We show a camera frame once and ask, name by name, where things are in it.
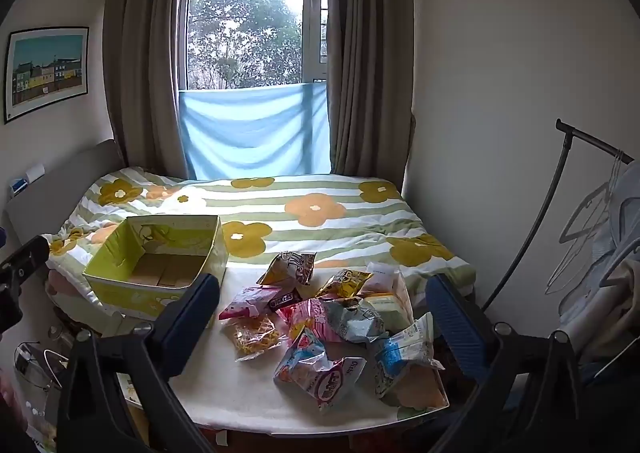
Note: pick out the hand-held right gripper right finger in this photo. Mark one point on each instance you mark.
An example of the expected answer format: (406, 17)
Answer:
(455, 328)

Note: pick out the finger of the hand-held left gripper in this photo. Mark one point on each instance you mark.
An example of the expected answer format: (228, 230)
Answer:
(27, 255)

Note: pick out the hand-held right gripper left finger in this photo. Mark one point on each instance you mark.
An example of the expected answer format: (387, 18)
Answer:
(187, 323)

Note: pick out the yellow-green cardboard box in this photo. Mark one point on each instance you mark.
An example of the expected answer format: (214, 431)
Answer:
(150, 295)

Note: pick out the blue white snack packet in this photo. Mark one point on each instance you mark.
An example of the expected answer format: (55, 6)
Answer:
(405, 350)

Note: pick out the grey snack bag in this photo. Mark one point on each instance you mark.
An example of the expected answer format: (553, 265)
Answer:
(357, 322)

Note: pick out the yellow striped snack bag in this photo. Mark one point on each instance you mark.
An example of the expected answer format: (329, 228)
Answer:
(287, 269)

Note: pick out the red pink snack packet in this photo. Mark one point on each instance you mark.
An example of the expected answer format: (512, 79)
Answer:
(304, 317)

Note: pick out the light blue pink snack packet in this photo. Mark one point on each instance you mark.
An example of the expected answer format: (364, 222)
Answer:
(299, 359)

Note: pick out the pink white snack packet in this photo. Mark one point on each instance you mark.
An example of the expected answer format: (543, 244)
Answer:
(332, 382)

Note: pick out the orange snack packet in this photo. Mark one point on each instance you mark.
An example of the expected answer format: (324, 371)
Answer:
(404, 303)

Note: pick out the clear glass container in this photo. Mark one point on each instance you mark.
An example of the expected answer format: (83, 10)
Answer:
(37, 365)

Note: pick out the clear yellow waffle snack packet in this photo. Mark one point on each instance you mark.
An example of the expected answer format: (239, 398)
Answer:
(255, 337)

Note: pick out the white floral tablecloth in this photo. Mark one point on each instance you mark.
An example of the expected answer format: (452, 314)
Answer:
(225, 383)

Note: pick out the grey headboard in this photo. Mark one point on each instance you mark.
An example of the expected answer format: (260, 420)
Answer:
(65, 183)

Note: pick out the brown chocolate bar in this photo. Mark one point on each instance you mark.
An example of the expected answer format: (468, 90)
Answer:
(283, 302)

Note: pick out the black clothes rack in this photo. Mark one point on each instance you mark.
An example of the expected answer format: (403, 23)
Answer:
(545, 203)

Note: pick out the floral striped blanket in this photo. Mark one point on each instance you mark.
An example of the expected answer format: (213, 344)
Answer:
(325, 228)

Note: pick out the cream garment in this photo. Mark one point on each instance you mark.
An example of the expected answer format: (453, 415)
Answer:
(620, 313)

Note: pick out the light blue garment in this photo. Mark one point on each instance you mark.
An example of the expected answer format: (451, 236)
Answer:
(622, 218)

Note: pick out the light blue cloth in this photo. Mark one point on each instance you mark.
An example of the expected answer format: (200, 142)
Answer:
(255, 133)

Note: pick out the brown curtain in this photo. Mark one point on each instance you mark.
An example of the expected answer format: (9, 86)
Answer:
(142, 73)
(367, 63)

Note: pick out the window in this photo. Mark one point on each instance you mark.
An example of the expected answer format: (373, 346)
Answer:
(245, 18)

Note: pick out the framed wall poster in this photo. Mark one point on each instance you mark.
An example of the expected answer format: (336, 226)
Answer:
(47, 70)

